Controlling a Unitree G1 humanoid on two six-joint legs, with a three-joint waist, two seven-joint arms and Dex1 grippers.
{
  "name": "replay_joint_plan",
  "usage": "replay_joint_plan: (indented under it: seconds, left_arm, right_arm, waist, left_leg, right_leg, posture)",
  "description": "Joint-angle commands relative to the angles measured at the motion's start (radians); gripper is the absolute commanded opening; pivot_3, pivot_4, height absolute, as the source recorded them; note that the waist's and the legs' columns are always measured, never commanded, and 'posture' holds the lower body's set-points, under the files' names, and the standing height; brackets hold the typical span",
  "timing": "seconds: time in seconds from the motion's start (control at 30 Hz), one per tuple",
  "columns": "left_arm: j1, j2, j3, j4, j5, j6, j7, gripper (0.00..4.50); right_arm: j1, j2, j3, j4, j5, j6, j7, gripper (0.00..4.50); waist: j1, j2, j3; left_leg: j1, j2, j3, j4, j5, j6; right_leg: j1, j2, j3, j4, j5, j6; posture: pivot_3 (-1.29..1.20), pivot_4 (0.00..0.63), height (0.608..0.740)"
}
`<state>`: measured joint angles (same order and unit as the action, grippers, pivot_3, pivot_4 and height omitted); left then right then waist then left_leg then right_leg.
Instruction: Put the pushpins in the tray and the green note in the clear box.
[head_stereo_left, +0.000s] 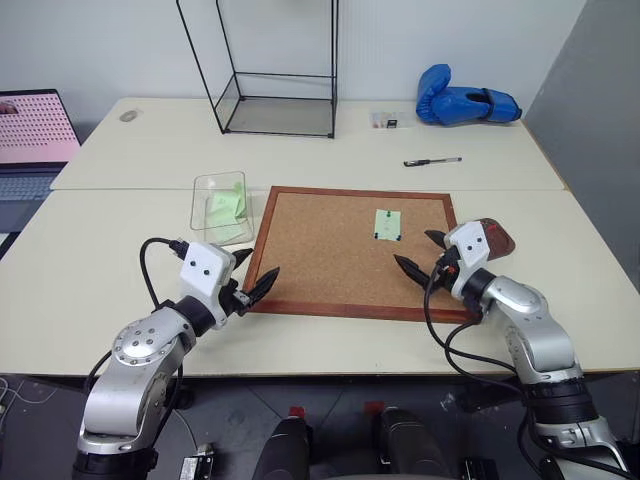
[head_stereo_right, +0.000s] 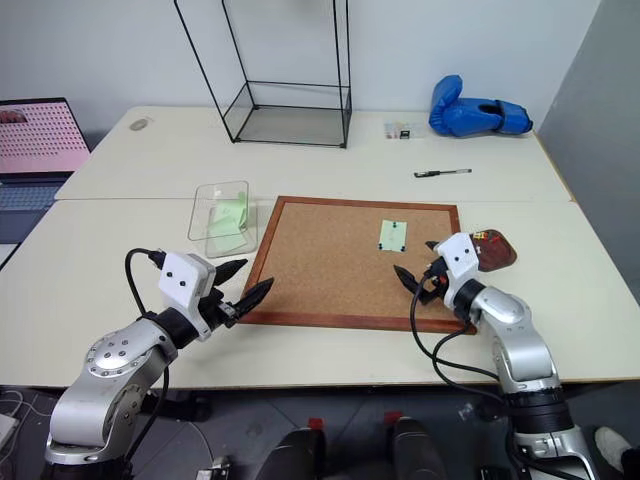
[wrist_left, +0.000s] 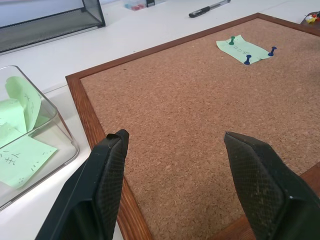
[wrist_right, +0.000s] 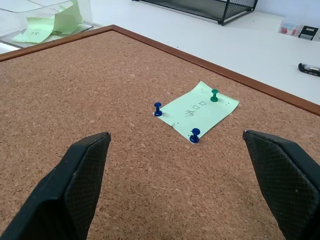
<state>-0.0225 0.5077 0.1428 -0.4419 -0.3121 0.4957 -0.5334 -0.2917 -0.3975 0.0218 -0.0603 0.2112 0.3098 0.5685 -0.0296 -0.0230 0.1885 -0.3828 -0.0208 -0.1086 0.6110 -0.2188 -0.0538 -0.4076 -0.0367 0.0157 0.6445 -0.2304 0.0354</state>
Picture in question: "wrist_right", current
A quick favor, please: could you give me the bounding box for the black marker pen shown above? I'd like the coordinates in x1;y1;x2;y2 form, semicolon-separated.
297;62;320;78

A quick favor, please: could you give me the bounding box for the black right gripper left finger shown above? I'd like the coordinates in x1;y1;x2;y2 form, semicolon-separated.
0;131;112;240

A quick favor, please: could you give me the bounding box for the small clear pin box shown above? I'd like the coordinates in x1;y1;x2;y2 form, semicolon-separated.
277;19;305;38

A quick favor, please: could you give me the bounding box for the green paper note with writing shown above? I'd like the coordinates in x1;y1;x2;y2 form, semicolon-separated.
152;80;240;144
11;16;56;44

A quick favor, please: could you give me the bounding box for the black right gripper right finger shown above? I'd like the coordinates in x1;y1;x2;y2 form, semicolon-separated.
242;129;320;240

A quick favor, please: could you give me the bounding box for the cork board with wooden frame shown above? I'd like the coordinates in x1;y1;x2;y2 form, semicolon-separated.
0;24;320;240

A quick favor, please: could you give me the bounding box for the clear plastic tray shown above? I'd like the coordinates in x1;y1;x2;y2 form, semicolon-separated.
0;0;95;49

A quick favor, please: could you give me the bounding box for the black wire mesh basket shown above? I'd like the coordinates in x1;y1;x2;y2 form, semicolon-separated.
131;0;259;26

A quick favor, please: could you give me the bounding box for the green push pin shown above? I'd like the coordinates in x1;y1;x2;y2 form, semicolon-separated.
209;88;220;103

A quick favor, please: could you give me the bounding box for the black binder clip box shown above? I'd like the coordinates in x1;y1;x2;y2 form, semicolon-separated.
298;24;320;42

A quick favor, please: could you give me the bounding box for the blue push pin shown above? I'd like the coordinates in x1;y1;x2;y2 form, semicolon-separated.
189;128;201;144
153;101;163;117

